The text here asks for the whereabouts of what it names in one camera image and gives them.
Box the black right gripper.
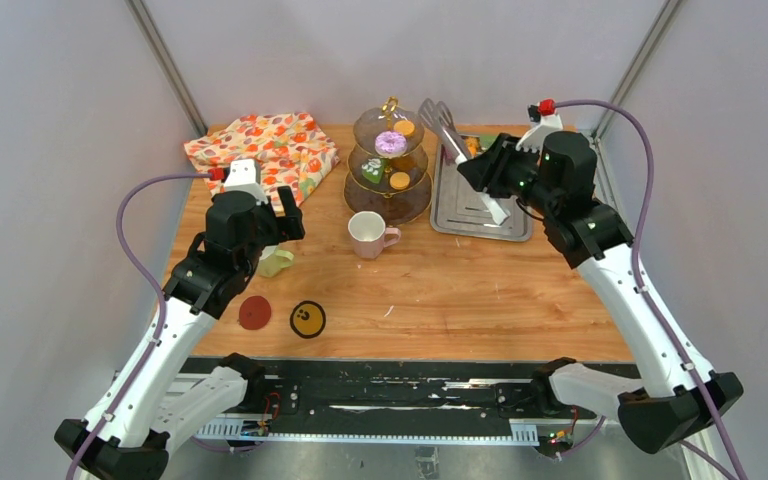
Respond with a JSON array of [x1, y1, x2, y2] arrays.
[[458, 133, 558, 218]]

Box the green square cake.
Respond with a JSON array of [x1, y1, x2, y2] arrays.
[[361, 158, 387, 185]]

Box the three-tier glass cake stand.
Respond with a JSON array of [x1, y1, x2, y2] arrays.
[[343, 96, 432, 226]]

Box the orange round biscuit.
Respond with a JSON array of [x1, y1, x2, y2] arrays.
[[389, 172, 411, 191], [393, 119, 416, 138]]

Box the brown bread roll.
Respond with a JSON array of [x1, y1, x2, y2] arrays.
[[391, 156, 415, 171]]

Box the purple frosted donut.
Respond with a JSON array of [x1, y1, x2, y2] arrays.
[[374, 130, 408, 158]]

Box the long metal tongs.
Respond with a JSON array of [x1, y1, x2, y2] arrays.
[[418, 98, 510, 226]]

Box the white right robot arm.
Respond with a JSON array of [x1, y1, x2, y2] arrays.
[[454, 131, 743, 454]]

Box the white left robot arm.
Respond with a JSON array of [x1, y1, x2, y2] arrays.
[[55, 186, 305, 479]]

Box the white cup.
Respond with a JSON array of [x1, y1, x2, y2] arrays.
[[256, 246, 295, 278]]

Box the floral orange cloth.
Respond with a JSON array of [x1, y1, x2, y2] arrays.
[[183, 112, 339, 207]]

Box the pink mug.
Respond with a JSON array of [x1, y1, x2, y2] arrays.
[[347, 211, 402, 260]]

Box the small orange flower cookie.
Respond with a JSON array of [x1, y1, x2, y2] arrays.
[[464, 136, 483, 157]]

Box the red round coaster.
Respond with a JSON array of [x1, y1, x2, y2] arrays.
[[237, 295, 272, 331]]

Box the metal serving tray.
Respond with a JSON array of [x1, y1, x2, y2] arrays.
[[430, 141, 534, 242]]

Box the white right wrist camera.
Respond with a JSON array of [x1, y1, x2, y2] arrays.
[[515, 113, 563, 153]]

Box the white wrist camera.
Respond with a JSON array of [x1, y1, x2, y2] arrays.
[[223, 158, 269, 204], [515, 113, 563, 153]]

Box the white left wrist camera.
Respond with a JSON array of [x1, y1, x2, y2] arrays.
[[223, 158, 269, 204]]

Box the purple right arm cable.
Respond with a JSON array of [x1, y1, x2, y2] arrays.
[[537, 99, 748, 480]]

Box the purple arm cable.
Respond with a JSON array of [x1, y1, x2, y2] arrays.
[[64, 166, 230, 480], [537, 99, 748, 480]]

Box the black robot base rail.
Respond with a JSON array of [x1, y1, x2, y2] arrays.
[[178, 358, 630, 439]]

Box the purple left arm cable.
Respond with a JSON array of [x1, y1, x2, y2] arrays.
[[64, 166, 230, 480]]

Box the aluminium frame post right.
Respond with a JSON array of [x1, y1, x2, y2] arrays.
[[610, 0, 685, 106]]

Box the aluminium frame post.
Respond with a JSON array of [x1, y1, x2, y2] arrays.
[[124, 0, 208, 135], [610, 0, 685, 106]]

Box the aluminium frame post left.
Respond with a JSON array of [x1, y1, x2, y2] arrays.
[[124, 0, 208, 135]]

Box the white slotted cable duct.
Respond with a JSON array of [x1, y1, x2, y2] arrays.
[[193, 416, 541, 446]]

